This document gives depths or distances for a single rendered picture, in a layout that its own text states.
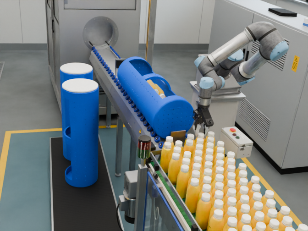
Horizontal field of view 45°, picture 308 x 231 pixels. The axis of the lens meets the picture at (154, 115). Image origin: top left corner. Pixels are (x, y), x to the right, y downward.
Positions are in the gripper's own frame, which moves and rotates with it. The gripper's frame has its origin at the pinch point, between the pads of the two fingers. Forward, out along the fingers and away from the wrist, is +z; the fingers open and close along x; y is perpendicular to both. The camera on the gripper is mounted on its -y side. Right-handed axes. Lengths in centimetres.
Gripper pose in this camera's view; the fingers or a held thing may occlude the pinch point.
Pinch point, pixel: (200, 135)
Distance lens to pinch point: 224.5
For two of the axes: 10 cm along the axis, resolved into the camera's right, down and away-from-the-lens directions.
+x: -9.4, 0.9, -3.3
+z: -0.7, 8.9, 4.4
